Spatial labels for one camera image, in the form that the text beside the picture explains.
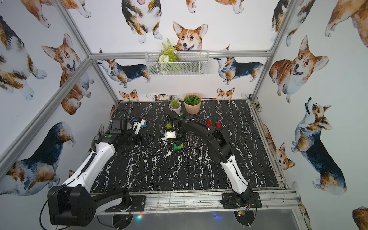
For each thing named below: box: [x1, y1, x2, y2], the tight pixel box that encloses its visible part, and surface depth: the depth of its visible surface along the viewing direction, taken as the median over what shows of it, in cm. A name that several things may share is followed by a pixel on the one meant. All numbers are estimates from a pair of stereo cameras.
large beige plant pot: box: [183, 92, 203, 115], surface depth 108 cm
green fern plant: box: [158, 37, 179, 64], surface depth 85 cm
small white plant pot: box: [168, 100, 182, 115], surface depth 109 cm
